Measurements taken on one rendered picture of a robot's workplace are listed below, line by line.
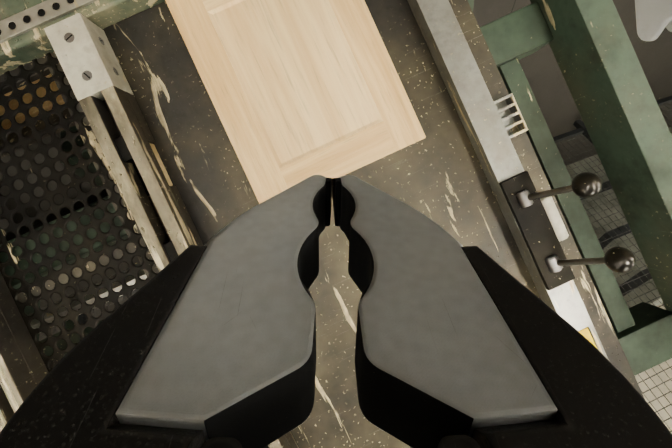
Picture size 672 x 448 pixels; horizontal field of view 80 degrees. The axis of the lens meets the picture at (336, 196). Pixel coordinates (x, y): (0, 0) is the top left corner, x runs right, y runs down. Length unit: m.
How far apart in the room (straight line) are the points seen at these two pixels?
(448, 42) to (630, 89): 0.32
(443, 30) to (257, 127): 0.36
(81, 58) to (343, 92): 0.42
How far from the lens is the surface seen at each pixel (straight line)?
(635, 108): 0.86
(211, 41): 0.77
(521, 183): 0.75
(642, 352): 1.02
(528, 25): 0.90
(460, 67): 0.75
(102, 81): 0.76
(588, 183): 0.67
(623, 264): 0.71
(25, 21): 0.86
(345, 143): 0.71
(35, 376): 0.90
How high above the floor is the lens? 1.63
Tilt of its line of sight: 32 degrees down
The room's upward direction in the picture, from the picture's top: 155 degrees clockwise
